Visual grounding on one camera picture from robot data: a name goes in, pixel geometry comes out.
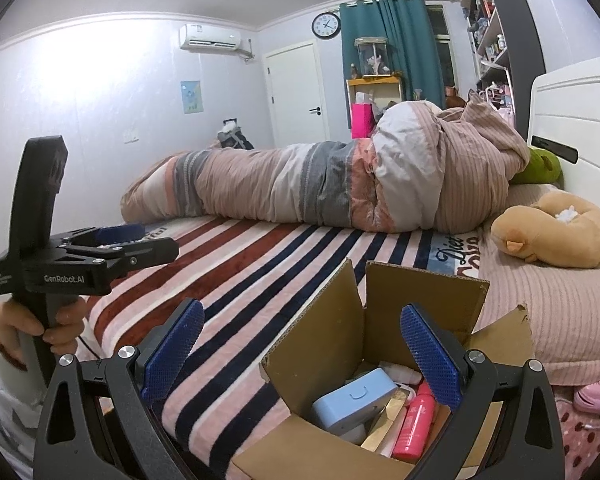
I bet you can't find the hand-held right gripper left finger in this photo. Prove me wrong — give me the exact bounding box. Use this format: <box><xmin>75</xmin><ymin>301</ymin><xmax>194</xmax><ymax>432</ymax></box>
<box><xmin>45</xmin><ymin>297</ymin><xmax>206</xmax><ymax>480</ymax></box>

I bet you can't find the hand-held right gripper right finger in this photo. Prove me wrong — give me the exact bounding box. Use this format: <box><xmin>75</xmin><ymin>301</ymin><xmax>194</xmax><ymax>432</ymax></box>
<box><xmin>400</xmin><ymin>304</ymin><xmax>566</xmax><ymax>480</ymax></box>

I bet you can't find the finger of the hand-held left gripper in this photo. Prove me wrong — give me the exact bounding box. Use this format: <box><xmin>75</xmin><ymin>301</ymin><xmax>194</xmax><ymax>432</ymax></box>
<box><xmin>64</xmin><ymin>237</ymin><xmax>180</xmax><ymax>284</ymax></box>
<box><xmin>50</xmin><ymin>224</ymin><xmax>146</xmax><ymax>251</ymax></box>

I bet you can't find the white rectangular case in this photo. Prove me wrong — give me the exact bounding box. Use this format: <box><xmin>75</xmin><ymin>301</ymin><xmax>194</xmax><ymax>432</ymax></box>
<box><xmin>380</xmin><ymin>362</ymin><xmax>424</xmax><ymax>386</ymax></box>

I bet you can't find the pink spray bottle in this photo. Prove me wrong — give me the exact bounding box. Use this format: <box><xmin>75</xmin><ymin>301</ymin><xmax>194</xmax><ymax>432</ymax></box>
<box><xmin>392</xmin><ymin>382</ymin><xmax>439</xmax><ymax>461</ymax></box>

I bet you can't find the gold rectangular box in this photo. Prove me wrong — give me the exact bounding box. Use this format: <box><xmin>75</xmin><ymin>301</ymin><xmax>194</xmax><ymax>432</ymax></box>
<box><xmin>361</xmin><ymin>390</ymin><xmax>411</xmax><ymax>454</ymax></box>

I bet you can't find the light blue square case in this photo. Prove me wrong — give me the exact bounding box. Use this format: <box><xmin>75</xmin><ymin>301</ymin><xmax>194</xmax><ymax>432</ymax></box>
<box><xmin>311</xmin><ymin>367</ymin><xmax>399</xmax><ymax>434</ymax></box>

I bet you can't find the brown cardboard box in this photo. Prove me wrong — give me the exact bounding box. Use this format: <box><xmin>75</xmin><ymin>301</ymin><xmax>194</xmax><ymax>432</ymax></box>
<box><xmin>232</xmin><ymin>258</ymin><xmax>533</xmax><ymax>480</ymax></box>

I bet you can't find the person's left forearm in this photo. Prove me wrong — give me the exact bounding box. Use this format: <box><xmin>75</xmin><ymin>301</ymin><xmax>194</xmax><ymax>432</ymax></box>
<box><xmin>0</xmin><ymin>345</ymin><xmax>49</xmax><ymax>463</ymax></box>

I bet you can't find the person's left hand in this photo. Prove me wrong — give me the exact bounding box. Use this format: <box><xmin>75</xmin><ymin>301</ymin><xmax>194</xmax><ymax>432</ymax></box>
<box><xmin>0</xmin><ymin>297</ymin><xmax>89</xmax><ymax>362</ymax></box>

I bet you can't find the striped printed blanket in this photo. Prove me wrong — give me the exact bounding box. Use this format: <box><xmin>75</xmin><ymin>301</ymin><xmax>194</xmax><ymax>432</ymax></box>
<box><xmin>87</xmin><ymin>212</ymin><xmax>486</xmax><ymax>480</ymax></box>

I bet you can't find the pink ribbed pillow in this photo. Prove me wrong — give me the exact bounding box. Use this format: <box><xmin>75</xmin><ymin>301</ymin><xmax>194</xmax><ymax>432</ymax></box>
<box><xmin>477</xmin><ymin>182</ymin><xmax>600</xmax><ymax>386</ymax></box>

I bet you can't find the grey black bag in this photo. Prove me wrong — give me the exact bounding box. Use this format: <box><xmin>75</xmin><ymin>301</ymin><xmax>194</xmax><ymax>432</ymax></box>
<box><xmin>216</xmin><ymin>119</ymin><xmax>255</xmax><ymax>150</ymax></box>

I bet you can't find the pink plush slipper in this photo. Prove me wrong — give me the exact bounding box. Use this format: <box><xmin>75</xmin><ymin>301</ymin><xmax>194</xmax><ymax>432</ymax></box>
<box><xmin>572</xmin><ymin>374</ymin><xmax>600</xmax><ymax>409</ymax></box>

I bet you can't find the brown plush toy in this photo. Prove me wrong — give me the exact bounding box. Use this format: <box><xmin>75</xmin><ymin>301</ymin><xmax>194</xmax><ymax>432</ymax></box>
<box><xmin>490</xmin><ymin>191</ymin><xmax>600</xmax><ymax>270</ymax></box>

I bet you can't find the rolled pink grey comforter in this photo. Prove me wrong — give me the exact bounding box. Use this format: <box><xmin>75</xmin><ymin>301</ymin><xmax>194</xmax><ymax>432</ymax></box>
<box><xmin>120</xmin><ymin>92</ymin><xmax>531</xmax><ymax>234</ymax></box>

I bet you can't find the pink dotted cloth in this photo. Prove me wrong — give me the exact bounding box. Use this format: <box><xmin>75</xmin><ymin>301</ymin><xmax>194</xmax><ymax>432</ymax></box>
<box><xmin>555</xmin><ymin>395</ymin><xmax>600</xmax><ymax>480</ymax></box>

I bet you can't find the white air conditioner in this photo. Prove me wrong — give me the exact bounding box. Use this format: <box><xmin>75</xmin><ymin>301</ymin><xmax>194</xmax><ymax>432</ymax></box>
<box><xmin>179</xmin><ymin>22</ymin><xmax>254</xmax><ymax>59</ymax></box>

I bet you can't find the white door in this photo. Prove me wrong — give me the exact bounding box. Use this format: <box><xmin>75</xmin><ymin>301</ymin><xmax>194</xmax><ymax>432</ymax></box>
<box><xmin>262</xmin><ymin>42</ymin><xmax>329</xmax><ymax>149</ymax></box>

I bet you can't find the green plush toy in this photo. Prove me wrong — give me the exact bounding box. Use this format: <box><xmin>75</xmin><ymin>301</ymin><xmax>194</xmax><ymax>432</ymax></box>
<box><xmin>510</xmin><ymin>147</ymin><xmax>564</xmax><ymax>185</ymax></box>

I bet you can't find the pink gift bag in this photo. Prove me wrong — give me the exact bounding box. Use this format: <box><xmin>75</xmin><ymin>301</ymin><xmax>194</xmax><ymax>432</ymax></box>
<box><xmin>351</xmin><ymin>102</ymin><xmax>375</xmax><ymax>139</ymax></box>

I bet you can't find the small brown stuffed toy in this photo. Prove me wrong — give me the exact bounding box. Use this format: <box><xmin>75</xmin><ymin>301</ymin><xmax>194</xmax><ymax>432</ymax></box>
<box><xmin>442</xmin><ymin>85</ymin><xmax>466</xmax><ymax>109</ymax></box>

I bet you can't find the yellow white shelf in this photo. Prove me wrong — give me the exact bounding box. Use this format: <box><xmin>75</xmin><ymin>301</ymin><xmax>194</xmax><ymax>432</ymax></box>
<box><xmin>346</xmin><ymin>76</ymin><xmax>404</xmax><ymax>129</ymax></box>

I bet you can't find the white bed headboard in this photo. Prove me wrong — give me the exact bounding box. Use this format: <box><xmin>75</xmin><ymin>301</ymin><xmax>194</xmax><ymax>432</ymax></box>
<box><xmin>527</xmin><ymin>66</ymin><xmax>600</xmax><ymax>261</ymax></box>

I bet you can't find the glass display case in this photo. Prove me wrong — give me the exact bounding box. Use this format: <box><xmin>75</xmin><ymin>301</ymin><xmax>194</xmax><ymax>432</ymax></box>
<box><xmin>355</xmin><ymin>36</ymin><xmax>392</xmax><ymax>79</ymax></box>

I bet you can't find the window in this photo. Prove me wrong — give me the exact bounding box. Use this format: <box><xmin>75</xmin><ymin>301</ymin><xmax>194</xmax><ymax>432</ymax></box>
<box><xmin>427</xmin><ymin>5</ymin><xmax>456</xmax><ymax>97</ymax></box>

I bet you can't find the teal curtain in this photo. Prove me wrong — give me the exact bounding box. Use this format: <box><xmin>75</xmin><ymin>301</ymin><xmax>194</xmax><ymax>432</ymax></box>
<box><xmin>340</xmin><ymin>0</ymin><xmax>446</xmax><ymax>112</ymax></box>

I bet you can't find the dark tall bookshelf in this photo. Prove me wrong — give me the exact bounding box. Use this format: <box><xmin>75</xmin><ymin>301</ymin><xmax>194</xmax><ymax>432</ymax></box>
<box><xmin>460</xmin><ymin>0</ymin><xmax>546</xmax><ymax>131</ymax></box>

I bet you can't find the light blue wall poster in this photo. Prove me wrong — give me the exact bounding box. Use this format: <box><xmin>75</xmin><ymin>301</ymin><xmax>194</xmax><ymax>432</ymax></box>
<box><xmin>181</xmin><ymin>80</ymin><xmax>202</xmax><ymax>114</ymax></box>

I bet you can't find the round black wall clock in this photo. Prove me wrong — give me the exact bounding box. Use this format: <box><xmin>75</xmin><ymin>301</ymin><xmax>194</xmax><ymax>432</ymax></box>
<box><xmin>311</xmin><ymin>11</ymin><xmax>342</xmax><ymax>40</ymax></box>

